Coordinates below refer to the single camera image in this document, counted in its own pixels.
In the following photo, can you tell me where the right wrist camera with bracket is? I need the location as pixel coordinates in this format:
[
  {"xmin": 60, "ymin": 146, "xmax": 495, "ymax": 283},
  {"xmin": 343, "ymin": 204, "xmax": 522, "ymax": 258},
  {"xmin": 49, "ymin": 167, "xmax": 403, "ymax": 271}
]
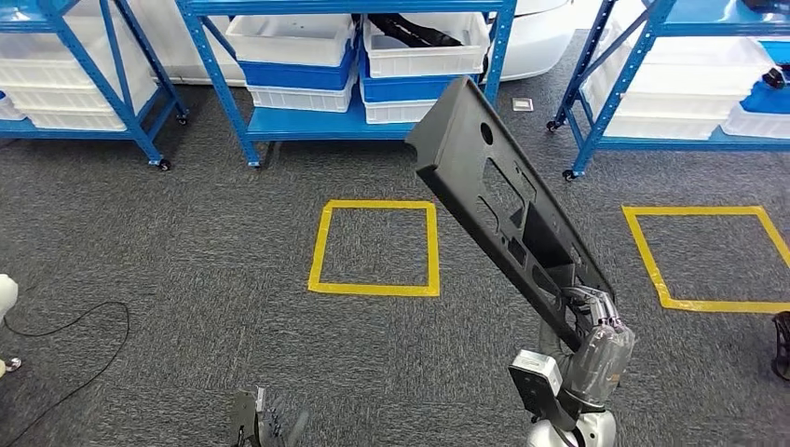
[{"xmin": 508, "ymin": 349, "xmax": 582, "ymax": 433}]

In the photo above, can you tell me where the black floor cable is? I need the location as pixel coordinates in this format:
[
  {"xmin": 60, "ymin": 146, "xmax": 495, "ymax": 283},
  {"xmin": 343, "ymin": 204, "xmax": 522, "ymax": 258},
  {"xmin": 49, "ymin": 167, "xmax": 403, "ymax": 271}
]
[{"xmin": 0, "ymin": 300, "xmax": 131, "ymax": 447}]

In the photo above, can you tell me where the black plastic plate with cutouts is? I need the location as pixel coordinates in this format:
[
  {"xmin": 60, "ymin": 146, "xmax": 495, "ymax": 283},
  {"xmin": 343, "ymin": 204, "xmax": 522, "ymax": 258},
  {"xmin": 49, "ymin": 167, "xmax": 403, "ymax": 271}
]
[{"xmin": 405, "ymin": 75, "xmax": 617, "ymax": 354}]

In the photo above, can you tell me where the black part in bin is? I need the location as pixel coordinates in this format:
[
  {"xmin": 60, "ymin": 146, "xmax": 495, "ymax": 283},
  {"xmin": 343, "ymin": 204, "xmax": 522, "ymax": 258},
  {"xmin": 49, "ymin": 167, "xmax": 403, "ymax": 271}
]
[{"xmin": 368, "ymin": 13, "xmax": 465, "ymax": 49}]

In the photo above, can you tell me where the white car body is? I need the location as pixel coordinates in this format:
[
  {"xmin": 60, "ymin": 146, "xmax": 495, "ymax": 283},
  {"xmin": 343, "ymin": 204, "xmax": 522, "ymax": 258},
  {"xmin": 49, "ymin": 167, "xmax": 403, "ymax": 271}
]
[{"xmin": 132, "ymin": 0, "xmax": 579, "ymax": 86}]

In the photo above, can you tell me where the white rounded object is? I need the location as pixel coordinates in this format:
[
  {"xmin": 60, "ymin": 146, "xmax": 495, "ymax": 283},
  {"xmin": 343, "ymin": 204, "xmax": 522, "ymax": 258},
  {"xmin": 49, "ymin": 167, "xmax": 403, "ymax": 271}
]
[{"xmin": 0, "ymin": 274, "xmax": 20, "ymax": 325}]

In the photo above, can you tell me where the yellow floor tape square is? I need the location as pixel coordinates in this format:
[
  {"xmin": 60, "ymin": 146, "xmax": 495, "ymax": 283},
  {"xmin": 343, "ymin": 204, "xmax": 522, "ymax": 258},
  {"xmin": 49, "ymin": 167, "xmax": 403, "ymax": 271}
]
[{"xmin": 306, "ymin": 198, "xmax": 442, "ymax": 299}]

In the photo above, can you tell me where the blue metal shelf rack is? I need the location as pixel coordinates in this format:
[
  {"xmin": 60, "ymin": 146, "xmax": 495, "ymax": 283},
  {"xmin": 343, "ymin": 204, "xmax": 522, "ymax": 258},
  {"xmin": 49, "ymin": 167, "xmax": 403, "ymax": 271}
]
[
  {"xmin": 0, "ymin": 0, "xmax": 189, "ymax": 172},
  {"xmin": 175, "ymin": 0, "xmax": 518, "ymax": 169},
  {"xmin": 546, "ymin": 0, "xmax": 790, "ymax": 183}
]

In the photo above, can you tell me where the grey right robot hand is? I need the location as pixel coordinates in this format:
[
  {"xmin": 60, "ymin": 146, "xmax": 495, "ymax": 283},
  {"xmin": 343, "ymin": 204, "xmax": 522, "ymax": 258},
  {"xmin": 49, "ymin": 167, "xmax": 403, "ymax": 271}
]
[{"xmin": 558, "ymin": 284, "xmax": 637, "ymax": 410}]

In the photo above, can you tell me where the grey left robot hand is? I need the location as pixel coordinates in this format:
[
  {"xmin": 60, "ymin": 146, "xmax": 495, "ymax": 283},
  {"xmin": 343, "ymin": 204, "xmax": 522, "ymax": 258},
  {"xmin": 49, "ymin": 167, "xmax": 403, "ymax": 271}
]
[{"xmin": 262, "ymin": 394, "xmax": 310, "ymax": 447}]

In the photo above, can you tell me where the small black item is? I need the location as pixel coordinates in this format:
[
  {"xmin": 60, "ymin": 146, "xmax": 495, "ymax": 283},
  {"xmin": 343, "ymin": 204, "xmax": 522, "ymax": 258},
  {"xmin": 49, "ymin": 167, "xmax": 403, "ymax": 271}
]
[{"xmin": 760, "ymin": 66, "xmax": 790, "ymax": 91}]

